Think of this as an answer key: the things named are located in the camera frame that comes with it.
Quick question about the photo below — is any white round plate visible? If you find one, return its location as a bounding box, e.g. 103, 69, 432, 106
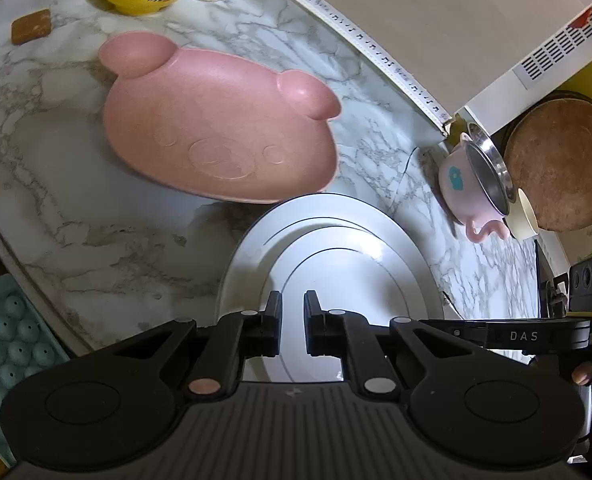
217, 194, 445, 382

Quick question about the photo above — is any cream plastic bowl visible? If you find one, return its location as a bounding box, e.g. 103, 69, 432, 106
504, 188, 539, 240

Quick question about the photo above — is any pink steel-lined handled pot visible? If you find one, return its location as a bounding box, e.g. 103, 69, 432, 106
438, 132, 510, 244

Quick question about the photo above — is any pink bear-shaped plate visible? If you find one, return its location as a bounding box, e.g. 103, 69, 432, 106
98, 32, 342, 204

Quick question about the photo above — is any stainless steel bowl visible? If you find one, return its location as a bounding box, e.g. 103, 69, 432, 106
465, 122, 516, 217

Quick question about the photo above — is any person's right hand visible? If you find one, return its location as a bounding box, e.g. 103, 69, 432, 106
572, 362, 592, 386

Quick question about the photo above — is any teal egg tray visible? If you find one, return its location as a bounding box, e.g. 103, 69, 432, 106
0, 274, 68, 466

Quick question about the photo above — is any round wooden cutting board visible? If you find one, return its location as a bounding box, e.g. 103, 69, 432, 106
504, 91, 592, 232

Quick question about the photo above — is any brown sponge block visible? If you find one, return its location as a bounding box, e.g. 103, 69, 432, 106
11, 9, 52, 46

